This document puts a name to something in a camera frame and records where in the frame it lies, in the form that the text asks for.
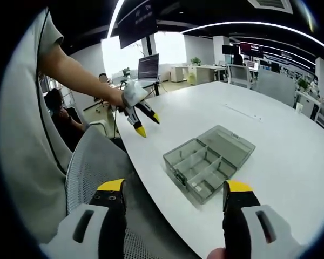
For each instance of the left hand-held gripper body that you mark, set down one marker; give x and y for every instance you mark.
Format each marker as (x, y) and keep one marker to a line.
(133, 93)

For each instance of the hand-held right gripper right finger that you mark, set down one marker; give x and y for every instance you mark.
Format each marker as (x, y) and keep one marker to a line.
(237, 232)

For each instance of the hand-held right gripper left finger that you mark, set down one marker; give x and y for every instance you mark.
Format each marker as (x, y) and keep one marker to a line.
(110, 229)

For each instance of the grey transparent guide fixture box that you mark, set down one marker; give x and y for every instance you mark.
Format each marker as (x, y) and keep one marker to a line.
(226, 145)

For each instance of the person's right hand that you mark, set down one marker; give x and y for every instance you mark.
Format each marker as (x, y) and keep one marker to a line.
(216, 255)

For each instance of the open laptop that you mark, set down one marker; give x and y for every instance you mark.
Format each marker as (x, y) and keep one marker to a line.
(148, 66)

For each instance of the white mesh office chair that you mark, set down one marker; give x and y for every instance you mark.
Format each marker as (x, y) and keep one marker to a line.
(97, 162)

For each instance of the potted green plant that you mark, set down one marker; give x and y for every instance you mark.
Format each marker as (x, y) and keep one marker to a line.
(195, 61)

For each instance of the hanging dark screen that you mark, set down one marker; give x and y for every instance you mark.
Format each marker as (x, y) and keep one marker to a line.
(136, 24)

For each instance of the grey partition panel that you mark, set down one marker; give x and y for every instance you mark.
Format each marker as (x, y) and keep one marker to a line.
(276, 87)

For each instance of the dark wall display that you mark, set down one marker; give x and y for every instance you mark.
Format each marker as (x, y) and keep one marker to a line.
(251, 49)

